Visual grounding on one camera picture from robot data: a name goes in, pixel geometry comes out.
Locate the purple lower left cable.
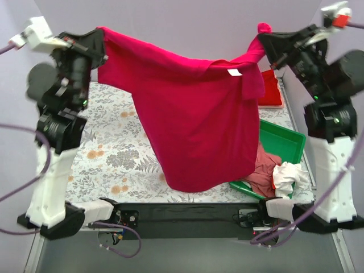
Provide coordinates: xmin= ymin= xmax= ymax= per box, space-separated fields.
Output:
xmin=92 ymin=221 xmax=142 ymax=259

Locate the folded red t-shirt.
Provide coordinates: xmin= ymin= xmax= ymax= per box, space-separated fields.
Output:
xmin=258 ymin=70 xmax=283 ymax=106

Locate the green plastic bin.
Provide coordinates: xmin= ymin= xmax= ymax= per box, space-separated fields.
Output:
xmin=229 ymin=118 xmax=307 ymax=201

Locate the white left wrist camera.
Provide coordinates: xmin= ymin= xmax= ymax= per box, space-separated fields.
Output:
xmin=9 ymin=16 xmax=67 ymax=53

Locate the dusty pink crumpled t-shirt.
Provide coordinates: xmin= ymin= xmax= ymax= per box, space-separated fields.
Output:
xmin=243 ymin=142 xmax=282 ymax=197

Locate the aluminium frame rail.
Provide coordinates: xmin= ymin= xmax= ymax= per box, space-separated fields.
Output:
xmin=25 ymin=228 xmax=355 ymax=272

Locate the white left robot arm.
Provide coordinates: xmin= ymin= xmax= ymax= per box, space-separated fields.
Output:
xmin=17 ymin=29 xmax=121 ymax=240

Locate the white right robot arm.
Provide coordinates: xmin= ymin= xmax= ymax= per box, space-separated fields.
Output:
xmin=257 ymin=25 xmax=363 ymax=234

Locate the floral patterned tablecloth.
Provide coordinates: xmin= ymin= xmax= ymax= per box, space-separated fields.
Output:
xmin=53 ymin=81 xmax=317 ymax=204

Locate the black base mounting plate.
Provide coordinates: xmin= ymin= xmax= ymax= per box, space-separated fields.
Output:
xmin=82 ymin=201 xmax=296 ymax=241

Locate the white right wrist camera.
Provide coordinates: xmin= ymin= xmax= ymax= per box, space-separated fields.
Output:
xmin=305 ymin=1 xmax=352 ymax=46

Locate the magenta t-shirt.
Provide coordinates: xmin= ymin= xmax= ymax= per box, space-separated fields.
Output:
xmin=98 ymin=28 xmax=265 ymax=193

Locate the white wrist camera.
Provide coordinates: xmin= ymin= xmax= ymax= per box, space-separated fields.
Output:
xmin=305 ymin=1 xmax=352 ymax=46
xmin=9 ymin=16 xmax=67 ymax=53

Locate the white crumpled t-shirt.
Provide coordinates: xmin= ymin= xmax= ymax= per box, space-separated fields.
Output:
xmin=272 ymin=162 xmax=311 ymax=199

